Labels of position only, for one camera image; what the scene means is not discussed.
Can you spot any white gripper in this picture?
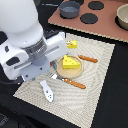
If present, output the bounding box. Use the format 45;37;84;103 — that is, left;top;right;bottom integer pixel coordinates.
0;31;67;81

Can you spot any beige bowl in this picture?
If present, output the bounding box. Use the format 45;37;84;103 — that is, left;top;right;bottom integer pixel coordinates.
117;4;128;30

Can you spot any beige woven placemat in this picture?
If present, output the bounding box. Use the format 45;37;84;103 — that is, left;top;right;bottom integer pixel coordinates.
14;33;114;128

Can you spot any small grey pot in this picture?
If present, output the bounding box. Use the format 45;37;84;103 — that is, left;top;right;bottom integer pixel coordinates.
59;1;80;19

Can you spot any pink toy stove board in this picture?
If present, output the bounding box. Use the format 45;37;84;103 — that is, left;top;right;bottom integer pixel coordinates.
48;0;128;42

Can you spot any black stove burner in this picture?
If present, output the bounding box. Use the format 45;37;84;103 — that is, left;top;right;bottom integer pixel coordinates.
80;13;98;24
88;1;104;10

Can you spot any yellow butter box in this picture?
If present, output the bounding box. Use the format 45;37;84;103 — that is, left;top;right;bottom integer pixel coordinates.
66;40;77;48

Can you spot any round wooden plate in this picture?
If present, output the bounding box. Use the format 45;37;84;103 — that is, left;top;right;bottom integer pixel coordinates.
56;55;83;79

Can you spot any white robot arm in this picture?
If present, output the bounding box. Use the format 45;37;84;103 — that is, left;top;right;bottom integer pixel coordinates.
0;0;67;81

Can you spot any wooden handled knife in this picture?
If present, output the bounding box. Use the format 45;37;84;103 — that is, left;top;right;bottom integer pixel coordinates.
78;55;98;63

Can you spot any yellow cheese wedge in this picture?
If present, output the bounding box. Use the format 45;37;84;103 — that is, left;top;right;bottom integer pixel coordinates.
63;55;80;69

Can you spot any wooden handled fork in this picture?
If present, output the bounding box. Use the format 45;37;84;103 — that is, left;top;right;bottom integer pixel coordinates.
50;74;86;89

